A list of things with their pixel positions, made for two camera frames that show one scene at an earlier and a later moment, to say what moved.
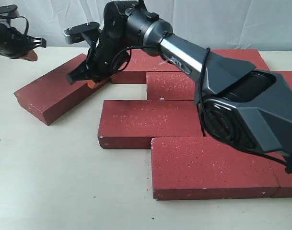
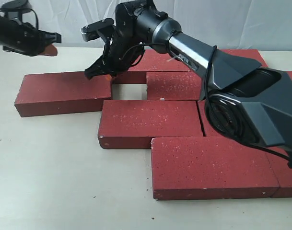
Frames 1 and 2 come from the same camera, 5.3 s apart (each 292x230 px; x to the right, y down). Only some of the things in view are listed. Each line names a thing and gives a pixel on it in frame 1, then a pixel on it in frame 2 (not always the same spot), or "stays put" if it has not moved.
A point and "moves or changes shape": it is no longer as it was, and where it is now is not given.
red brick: [53, 95] moves or changes shape
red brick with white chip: [169, 85] stays put
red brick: [288, 183] stays put
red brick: [132, 124] stays put
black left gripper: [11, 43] to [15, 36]
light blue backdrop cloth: [272, 25] stays put
